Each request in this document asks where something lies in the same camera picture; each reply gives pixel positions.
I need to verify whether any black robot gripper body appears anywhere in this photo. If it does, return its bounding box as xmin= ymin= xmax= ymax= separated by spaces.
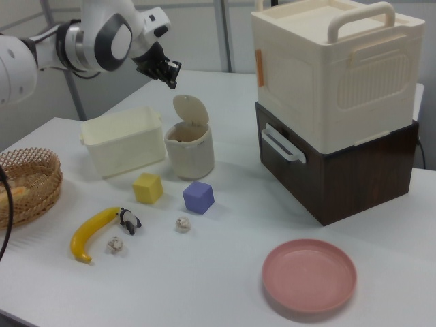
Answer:
xmin=131 ymin=40 xmax=172 ymax=82

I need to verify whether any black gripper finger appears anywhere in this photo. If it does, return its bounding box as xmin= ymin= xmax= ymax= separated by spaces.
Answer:
xmin=166 ymin=59 xmax=182 ymax=90
xmin=155 ymin=59 xmax=171 ymax=82

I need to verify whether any cream hinged dustbin lid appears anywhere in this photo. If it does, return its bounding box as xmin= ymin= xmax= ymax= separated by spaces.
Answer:
xmin=172 ymin=93 xmax=210 ymax=127

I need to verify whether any cream round dustbin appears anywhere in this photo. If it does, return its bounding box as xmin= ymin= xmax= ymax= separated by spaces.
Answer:
xmin=163 ymin=123 xmax=215 ymax=181

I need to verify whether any white open plastic box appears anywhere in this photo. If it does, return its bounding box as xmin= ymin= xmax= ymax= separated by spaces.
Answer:
xmin=79 ymin=106 xmax=167 ymax=178

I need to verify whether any yellow cube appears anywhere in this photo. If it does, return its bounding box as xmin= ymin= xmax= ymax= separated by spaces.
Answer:
xmin=132 ymin=172 xmax=164 ymax=205

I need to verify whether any purple cube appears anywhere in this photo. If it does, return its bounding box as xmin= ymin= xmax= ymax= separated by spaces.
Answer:
xmin=182 ymin=181 xmax=215 ymax=215

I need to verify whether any crumpled paper ball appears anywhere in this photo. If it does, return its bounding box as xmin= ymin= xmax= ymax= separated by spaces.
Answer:
xmin=175 ymin=216 xmax=191 ymax=234
xmin=106 ymin=235 xmax=125 ymax=255

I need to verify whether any panda figurine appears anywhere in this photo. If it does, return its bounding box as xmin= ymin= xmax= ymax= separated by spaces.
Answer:
xmin=118 ymin=207 xmax=142 ymax=236

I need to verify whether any woven wicker basket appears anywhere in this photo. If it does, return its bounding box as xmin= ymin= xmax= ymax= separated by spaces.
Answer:
xmin=0 ymin=146 xmax=64 ymax=229

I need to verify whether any yellow toy banana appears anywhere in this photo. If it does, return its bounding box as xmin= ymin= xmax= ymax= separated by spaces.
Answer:
xmin=69 ymin=206 xmax=121 ymax=263

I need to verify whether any toy bread loaf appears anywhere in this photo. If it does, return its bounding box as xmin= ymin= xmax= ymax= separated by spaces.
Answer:
xmin=0 ymin=185 xmax=29 ymax=207

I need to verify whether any dark brown drawer box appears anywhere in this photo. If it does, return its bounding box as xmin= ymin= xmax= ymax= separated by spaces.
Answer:
xmin=254 ymin=101 xmax=420 ymax=226

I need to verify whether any pink plate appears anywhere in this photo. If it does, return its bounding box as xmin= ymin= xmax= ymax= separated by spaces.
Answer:
xmin=262 ymin=238 xmax=358 ymax=313

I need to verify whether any cream storage box with handle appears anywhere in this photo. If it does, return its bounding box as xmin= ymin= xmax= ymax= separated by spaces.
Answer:
xmin=250 ymin=0 xmax=426 ymax=154

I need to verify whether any black cable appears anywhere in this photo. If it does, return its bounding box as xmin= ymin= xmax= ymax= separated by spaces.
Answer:
xmin=0 ymin=166 xmax=14 ymax=262

